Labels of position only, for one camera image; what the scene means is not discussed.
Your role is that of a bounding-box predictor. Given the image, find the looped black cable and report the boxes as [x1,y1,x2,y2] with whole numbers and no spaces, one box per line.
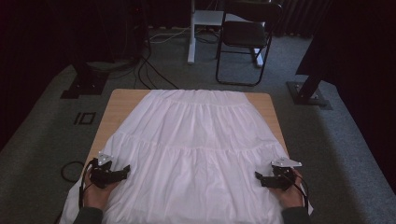
[60,160,86,184]

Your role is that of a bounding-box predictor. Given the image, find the black stand with grey base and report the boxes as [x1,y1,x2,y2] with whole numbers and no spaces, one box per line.
[286,72,333,110]

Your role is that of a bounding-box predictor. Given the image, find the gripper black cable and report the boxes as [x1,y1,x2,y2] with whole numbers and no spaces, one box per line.
[290,173,310,213]
[78,158,98,210]

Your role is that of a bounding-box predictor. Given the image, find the person's left hand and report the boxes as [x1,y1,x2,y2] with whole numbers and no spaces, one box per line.
[82,173,121,211]

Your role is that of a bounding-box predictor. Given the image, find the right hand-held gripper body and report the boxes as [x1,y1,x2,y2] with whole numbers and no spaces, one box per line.
[262,156,304,191]

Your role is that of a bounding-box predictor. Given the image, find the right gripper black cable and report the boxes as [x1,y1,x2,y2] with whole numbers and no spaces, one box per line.
[290,173,310,213]

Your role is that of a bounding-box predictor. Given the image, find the black floor cables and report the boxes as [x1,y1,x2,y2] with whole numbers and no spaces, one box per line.
[133,46,180,91]

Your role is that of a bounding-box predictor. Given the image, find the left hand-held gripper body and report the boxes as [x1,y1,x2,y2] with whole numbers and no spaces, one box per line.
[88,151,124,189]

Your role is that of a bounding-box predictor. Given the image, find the black stand with square base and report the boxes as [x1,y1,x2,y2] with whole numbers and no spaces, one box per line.
[60,60,110,100]

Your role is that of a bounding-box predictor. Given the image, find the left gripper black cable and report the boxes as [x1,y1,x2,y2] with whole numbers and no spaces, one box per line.
[78,158,98,210]

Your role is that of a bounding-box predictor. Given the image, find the person's right hand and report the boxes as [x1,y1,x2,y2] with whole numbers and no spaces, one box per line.
[269,168,305,209]

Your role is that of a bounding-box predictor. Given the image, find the black folding chair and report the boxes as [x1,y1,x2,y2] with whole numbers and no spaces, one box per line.
[215,0,284,88]

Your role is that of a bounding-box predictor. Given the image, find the white desk frame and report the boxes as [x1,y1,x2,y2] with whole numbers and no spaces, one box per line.
[187,0,266,68]

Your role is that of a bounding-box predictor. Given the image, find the white floor cable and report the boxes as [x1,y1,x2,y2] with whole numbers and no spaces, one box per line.
[148,26,191,45]

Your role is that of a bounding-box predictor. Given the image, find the white tiered skirt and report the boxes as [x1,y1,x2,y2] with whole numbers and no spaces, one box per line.
[59,89,314,224]

